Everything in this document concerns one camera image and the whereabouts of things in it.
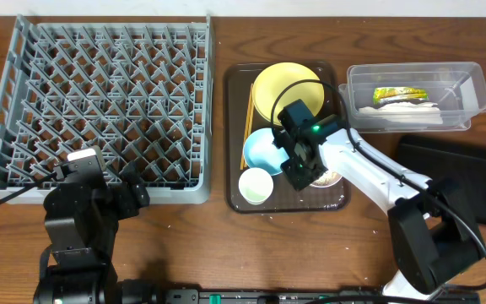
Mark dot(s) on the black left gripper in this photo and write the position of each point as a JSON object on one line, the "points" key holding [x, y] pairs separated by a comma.
{"points": [[131, 191]]}

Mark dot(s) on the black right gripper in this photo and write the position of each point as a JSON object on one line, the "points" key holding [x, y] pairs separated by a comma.
{"points": [[298, 182]]}

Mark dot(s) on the pink-white bowl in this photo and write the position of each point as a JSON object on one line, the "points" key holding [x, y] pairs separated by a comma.
{"points": [[328, 179]]}

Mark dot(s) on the light blue bowl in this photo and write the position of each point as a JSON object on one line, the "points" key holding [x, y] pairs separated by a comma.
{"points": [[260, 151]]}

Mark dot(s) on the small white cup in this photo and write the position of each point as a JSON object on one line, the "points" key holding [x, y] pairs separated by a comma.
{"points": [[255, 186]]}

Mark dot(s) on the green yellow snack wrapper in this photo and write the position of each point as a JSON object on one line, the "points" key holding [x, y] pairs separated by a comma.
{"points": [[383, 95]]}

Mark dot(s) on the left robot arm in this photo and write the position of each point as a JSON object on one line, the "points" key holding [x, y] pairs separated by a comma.
{"points": [[82, 218]]}

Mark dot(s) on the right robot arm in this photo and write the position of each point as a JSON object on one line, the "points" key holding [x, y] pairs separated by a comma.
{"points": [[434, 239]]}

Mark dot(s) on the black waste tray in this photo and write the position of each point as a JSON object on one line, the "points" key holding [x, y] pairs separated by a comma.
{"points": [[440, 159]]}

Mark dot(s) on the dark brown serving tray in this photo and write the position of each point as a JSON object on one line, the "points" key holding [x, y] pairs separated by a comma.
{"points": [[237, 89]]}

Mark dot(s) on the wooden chopstick left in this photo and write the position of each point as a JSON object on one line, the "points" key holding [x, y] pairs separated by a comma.
{"points": [[242, 159]]}

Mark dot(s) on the wooden chopstick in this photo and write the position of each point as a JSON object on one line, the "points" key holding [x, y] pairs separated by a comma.
{"points": [[249, 116], [242, 159]]}

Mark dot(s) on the wooden chopstick right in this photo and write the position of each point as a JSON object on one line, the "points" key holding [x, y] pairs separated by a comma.
{"points": [[249, 116]]}

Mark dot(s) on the yellow plate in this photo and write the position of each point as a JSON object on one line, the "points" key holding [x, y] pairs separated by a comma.
{"points": [[270, 83]]}

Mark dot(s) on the grey plastic dish rack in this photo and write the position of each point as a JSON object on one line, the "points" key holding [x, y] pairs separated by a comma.
{"points": [[141, 92]]}

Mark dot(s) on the white crumpled napkin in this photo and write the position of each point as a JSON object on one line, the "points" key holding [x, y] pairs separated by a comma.
{"points": [[405, 112]]}

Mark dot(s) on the clear plastic bin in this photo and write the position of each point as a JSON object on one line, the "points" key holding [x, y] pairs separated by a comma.
{"points": [[458, 89]]}

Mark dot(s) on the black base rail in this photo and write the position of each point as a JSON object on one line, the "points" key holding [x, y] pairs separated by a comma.
{"points": [[189, 296]]}

